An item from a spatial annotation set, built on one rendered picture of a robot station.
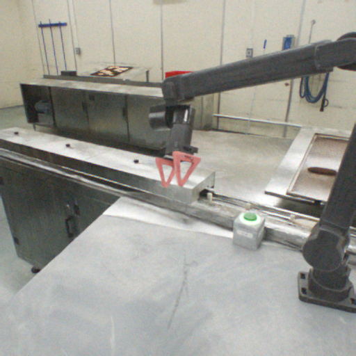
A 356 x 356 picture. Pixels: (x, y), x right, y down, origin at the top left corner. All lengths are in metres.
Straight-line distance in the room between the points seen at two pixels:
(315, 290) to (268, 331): 0.15
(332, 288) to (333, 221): 0.16
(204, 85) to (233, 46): 4.20
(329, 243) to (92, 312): 0.51
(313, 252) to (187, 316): 0.30
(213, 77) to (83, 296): 0.57
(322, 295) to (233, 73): 0.51
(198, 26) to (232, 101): 1.26
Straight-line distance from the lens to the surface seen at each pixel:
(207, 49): 5.08
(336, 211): 0.67
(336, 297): 0.76
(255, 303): 0.73
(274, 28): 4.72
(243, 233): 0.86
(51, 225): 1.67
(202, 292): 0.74
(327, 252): 0.68
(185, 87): 0.73
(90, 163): 1.24
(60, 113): 4.91
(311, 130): 1.54
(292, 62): 0.62
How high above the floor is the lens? 1.34
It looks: 24 degrees down
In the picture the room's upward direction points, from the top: straight up
